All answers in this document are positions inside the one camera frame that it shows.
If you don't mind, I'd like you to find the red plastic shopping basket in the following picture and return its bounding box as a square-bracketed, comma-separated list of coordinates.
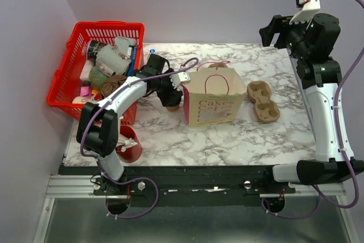
[47, 21, 144, 120]

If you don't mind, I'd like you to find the grey cloth pouch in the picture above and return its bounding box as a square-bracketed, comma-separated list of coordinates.
[96, 36, 137, 77]

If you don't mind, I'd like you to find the pink small packet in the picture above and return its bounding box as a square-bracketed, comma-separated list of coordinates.
[80, 87, 92, 98]

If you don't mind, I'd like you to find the blue book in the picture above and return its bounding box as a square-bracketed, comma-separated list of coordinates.
[126, 45, 142, 76]

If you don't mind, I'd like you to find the dark printed can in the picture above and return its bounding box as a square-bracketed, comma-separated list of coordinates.
[86, 40, 107, 61]

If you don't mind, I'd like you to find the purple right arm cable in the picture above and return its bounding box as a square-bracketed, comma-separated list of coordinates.
[261, 0, 364, 220]

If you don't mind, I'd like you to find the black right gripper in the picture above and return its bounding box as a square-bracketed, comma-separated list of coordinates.
[259, 12, 314, 60]

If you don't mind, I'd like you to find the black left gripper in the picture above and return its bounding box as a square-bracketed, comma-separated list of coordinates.
[154, 68, 183, 107]

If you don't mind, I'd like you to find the red cylindrical straw holder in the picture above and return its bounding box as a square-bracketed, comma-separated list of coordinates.
[116, 125, 143, 163]

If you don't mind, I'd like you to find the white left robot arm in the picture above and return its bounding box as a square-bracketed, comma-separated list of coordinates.
[76, 53, 183, 195]

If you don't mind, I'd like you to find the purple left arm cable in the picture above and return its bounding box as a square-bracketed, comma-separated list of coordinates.
[79, 57, 199, 220]

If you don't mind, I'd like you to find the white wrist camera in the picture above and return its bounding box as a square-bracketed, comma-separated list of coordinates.
[170, 72, 191, 89]
[289, 0, 321, 24]

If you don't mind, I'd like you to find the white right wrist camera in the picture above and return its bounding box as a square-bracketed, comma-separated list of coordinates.
[289, 0, 321, 24]

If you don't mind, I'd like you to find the brown round lidded box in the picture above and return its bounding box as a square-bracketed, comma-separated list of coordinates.
[101, 75, 127, 97]

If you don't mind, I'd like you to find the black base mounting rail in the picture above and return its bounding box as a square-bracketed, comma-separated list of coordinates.
[58, 165, 302, 208]

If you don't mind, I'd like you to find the brown paper coffee cup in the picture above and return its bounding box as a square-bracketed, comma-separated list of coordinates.
[166, 105, 180, 112]

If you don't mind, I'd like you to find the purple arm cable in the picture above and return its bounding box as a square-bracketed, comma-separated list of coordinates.
[79, 57, 199, 220]
[261, 0, 364, 220]

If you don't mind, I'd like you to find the aluminium frame rail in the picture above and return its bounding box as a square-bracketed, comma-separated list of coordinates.
[45, 175, 346, 199]

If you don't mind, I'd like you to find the pink and beige paper bag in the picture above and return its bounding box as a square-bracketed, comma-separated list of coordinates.
[183, 62, 247, 127]

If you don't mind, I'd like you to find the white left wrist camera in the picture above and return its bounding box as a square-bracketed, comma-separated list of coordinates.
[170, 72, 191, 89]

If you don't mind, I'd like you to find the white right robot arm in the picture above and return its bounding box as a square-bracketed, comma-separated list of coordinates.
[259, 13, 363, 193]

